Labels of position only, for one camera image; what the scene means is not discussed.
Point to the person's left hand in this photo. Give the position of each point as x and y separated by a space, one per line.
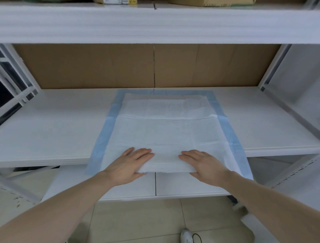
127 167

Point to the person's right hand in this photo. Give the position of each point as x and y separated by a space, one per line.
207 170

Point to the blue white absorbent pad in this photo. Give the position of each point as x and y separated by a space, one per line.
170 130

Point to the person's left forearm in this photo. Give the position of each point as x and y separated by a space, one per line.
55 210

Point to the person's right forearm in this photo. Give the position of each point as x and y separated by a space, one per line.
275 207

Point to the person's white shoe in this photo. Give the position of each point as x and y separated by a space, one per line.
186 236

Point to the brown cardboard back panel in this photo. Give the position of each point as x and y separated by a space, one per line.
100 67

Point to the black drawer cabinet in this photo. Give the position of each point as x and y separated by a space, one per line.
6 95

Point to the white metal shelving rack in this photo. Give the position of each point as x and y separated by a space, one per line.
160 25

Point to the tall box with white labels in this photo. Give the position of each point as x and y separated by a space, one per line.
115 2

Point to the small brown cardboard box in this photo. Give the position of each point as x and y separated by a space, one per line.
212 2

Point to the white window frame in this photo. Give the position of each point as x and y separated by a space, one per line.
22 75

